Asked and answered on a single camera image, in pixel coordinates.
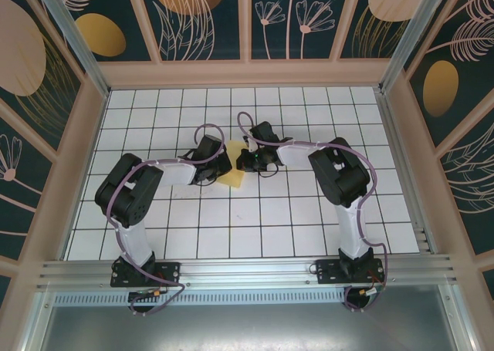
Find yellow square paper sheet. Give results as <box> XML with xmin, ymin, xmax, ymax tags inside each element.
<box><xmin>215</xmin><ymin>140</ymin><xmax>248</xmax><ymax>189</ymax></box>

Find grey metal sheet panel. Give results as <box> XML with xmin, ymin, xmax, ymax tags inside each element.
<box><xmin>30</xmin><ymin>283</ymin><xmax>478</xmax><ymax>351</ymax></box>

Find small green circuit board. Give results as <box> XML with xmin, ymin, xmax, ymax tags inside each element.
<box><xmin>128</xmin><ymin>289</ymin><xmax>155</xmax><ymax>302</ymax></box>

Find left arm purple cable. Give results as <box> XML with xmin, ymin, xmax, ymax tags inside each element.
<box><xmin>106</xmin><ymin>123</ymin><xmax>228</xmax><ymax>318</ymax></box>

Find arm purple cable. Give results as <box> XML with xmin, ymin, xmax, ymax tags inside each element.
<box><xmin>106</xmin><ymin>123</ymin><xmax>228</xmax><ymax>318</ymax></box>
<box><xmin>236</xmin><ymin>111</ymin><xmax>389</xmax><ymax>314</ymax></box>

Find long aluminium mounting rail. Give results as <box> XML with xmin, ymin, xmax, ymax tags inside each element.
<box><xmin>36</xmin><ymin>253</ymin><xmax>459</xmax><ymax>291</ymax></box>

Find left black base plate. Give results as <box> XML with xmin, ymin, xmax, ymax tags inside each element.
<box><xmin>110</xmin><ymin>261</ymin><xmax>182</xmax><ymax>289</ymax></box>

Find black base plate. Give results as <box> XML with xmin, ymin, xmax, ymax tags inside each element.
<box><xmin>110</xmin><ymin>261</ymin><xmax>182</xmax><ymax>289</ymax></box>
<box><xmin>315</xmin><ymin>258</ymin><xmax>387</xmax><ymax>285</ymax></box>

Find aluminium side rail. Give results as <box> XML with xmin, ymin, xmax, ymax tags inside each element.
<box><xmin>374</xmin><ymin>87</ymin><xmax>440</xmax><ymax>256</ymax></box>

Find slotted grey cable duct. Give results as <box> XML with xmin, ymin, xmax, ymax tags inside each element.
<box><xmin>53</xmin><ymin>288</ymin><xmax>348</xmax><ymax>308</ymax></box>

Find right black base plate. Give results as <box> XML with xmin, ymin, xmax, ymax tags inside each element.
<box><xmin>315</xmin><ymin>258</ymin><xmax>387</xmax><ymax>285</ymax></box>

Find aluminium frame post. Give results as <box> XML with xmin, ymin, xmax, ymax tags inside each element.
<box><xmin>377</xmin><ymin>0</ymin><xmax>452</xmax><ymax>94</ymax></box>
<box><xmin>30</xmin><ymin>0</ymin><xmax>112</xmax><ymax>100</ymax></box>

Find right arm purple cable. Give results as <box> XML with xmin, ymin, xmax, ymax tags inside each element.
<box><xmin>236</xmin><ymin>111</ymin><xmax>389</xmax><ymax>314</ymax></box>

